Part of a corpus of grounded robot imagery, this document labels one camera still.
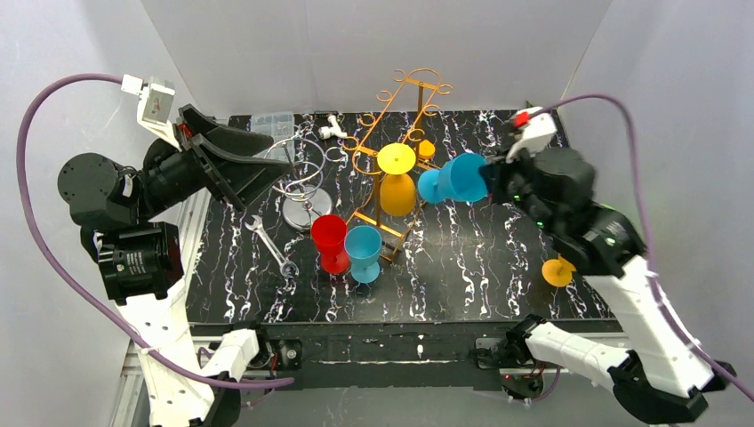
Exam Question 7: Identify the blue plastic goblet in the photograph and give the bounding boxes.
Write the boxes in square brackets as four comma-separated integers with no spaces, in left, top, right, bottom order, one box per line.
[417,153,488,204]
[344,225,382,284]

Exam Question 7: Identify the yellow plastic wine glass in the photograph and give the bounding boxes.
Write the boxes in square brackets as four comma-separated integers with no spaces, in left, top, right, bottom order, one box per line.
[377,142,416,216]

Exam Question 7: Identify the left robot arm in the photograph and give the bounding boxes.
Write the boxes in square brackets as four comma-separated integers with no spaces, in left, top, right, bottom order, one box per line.
[58,105,293,426]

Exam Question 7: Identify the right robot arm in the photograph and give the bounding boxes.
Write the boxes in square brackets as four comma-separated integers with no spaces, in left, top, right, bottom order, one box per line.
[479,147,735,424]

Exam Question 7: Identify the clear plastic organizer box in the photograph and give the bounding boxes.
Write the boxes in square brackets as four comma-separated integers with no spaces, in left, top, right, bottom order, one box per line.
[248,111,296,161]

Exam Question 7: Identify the small orange cup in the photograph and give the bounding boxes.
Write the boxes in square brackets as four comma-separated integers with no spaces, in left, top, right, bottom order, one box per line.
[418,140,436,161]

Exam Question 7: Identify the white pipe fitting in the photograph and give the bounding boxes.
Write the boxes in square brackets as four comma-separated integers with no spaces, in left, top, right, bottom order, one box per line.
[318,115,348,140]

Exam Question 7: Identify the orange plastic goblet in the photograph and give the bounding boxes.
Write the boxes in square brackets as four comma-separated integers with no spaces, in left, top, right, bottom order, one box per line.
[541,255,576,287]

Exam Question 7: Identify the silver wrench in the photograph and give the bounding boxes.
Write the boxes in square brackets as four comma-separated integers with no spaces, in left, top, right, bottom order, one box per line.
[245,215,299,278]

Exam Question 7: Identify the red plastic goblet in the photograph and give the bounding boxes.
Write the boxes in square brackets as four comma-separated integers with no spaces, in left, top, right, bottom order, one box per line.
[310,214,349,275]

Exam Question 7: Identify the blue plastic goblet front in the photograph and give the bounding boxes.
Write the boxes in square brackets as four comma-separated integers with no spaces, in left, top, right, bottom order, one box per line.
[344,225,382,284]

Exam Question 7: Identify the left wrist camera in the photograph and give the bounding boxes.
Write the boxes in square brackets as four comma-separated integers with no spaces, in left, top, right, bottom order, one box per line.
[121,74,180,149]

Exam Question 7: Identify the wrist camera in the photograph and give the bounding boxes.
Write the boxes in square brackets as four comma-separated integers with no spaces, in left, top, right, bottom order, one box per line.
[505,107,557,164]
[121,74,180,149]

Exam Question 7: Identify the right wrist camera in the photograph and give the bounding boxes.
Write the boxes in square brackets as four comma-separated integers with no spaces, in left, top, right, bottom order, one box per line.
[505,107,557,164]

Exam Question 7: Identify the silver wire glass rack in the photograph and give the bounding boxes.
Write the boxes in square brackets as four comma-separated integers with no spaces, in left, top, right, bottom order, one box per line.
[256,130,334,231]

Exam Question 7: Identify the gold wire glass rack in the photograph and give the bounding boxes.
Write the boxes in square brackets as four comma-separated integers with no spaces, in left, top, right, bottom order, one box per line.
[345,68,453,262]

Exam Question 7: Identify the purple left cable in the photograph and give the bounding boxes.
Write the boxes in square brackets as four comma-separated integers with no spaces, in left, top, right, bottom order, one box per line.
[16,73,296,409]

